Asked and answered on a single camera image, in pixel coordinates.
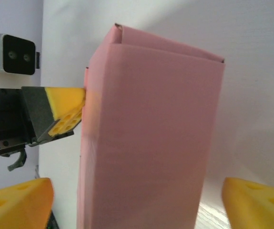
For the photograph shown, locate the pink paper box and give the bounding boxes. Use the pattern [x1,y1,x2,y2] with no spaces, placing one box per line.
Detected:
[76,23,226,229]

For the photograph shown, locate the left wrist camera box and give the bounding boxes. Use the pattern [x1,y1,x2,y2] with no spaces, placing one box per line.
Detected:
[0,33,41,88]

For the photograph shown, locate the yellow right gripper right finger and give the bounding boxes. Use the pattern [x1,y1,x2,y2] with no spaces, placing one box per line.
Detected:
[222,177,274,229]

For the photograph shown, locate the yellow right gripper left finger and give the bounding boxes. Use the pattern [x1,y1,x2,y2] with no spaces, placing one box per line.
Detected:
[0,177,55,229]

